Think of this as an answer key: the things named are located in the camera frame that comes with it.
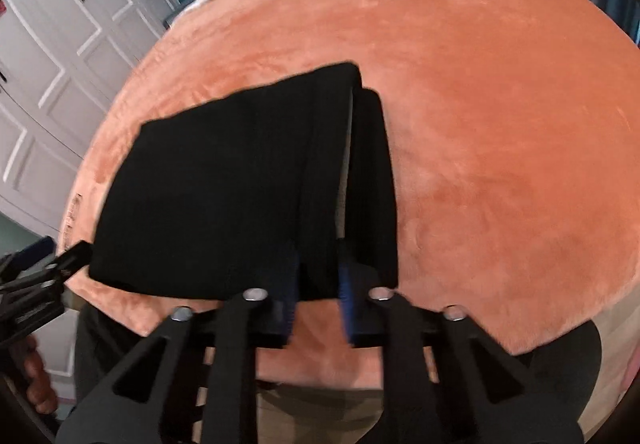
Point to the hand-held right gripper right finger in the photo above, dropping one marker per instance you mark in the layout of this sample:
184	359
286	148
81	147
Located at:
350	309

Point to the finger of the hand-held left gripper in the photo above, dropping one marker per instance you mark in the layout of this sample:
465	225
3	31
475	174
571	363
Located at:
35	248
75	256

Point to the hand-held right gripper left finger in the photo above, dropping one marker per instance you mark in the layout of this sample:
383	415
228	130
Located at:
285	304

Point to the black pants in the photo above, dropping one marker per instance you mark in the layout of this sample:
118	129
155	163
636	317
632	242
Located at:
200	199

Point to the person's left hand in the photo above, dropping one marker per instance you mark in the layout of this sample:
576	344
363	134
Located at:
40	384

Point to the white panelled cabinet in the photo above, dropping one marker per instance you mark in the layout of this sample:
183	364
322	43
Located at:
57	349

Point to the person's dark trousers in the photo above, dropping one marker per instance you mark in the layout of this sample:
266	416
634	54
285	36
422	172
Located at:
95	359

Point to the white panelled wardrobe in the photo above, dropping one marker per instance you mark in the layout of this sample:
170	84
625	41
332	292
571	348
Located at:
50	73

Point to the orange plush blanket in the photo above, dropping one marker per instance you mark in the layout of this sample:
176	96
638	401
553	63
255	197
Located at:
500	173

